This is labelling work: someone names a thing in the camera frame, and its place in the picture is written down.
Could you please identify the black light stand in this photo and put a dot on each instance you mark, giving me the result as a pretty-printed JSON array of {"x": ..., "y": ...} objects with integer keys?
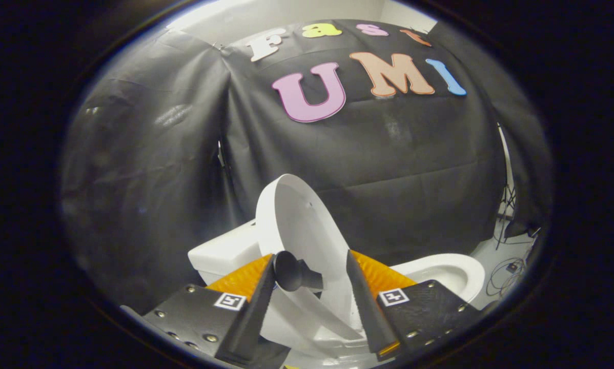
[{"x": 507, "y": 197}]

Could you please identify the white toilet bowl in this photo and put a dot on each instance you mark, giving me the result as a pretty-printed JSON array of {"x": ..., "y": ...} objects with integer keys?
[{"x": 440, "y": 269}]

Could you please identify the white toilet lid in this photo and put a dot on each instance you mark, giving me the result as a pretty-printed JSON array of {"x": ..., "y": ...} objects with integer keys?
[{"x": 307, "y": 225}]

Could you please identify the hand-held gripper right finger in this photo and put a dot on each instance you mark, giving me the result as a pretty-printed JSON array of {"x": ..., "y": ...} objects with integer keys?
[{"x": 368, "y": 307}]

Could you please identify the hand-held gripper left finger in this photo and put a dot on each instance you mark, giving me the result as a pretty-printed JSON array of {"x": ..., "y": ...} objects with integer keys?
[{"x": 250, "y": 318}]

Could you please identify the black backdrop cloth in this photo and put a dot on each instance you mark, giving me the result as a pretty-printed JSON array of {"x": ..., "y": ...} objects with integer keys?
[
  {"x": 527, "y": 169},
  {"x": 132, "y": 179},
  {"x": 389, "y": 169}
]

